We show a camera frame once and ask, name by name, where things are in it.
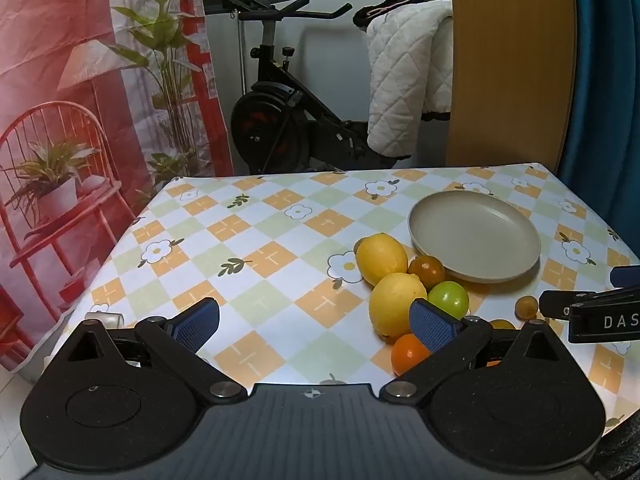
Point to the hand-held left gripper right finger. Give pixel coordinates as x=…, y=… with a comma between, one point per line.
x=432, y=325

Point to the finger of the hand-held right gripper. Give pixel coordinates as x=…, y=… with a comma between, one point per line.
x=627, y=276
x=590, y=297

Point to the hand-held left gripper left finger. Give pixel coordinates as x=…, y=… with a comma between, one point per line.
x=195, y=326

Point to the bright green tomato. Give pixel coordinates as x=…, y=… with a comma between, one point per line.
x=450, y=299

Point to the yellow lemon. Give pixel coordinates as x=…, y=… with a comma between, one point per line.
x=382, y=260
x=395, y=305

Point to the mottled dark orange tangerine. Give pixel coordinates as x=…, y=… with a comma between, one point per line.
x=427, y=271
x=501, y=324

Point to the beige round plate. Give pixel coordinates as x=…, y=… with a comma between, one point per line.
x=470, y=235

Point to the small white roll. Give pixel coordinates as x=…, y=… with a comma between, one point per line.
x=102, y=319

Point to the checked floral tablecloth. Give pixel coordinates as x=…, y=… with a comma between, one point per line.
x=260, y=240

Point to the blue curtain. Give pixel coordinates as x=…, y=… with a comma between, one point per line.
x=610, y=110

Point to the black exercise bike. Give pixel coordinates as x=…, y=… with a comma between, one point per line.
x=270, y=115

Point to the white quilted blanket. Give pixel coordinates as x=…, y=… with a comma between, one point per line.
x=400, y=85

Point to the wooden board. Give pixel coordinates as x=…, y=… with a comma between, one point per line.
x=510, y=60

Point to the red printed backdrop cloth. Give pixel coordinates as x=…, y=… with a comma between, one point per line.
x=75, y=110

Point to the black garment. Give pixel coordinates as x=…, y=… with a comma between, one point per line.
x=365, y=15

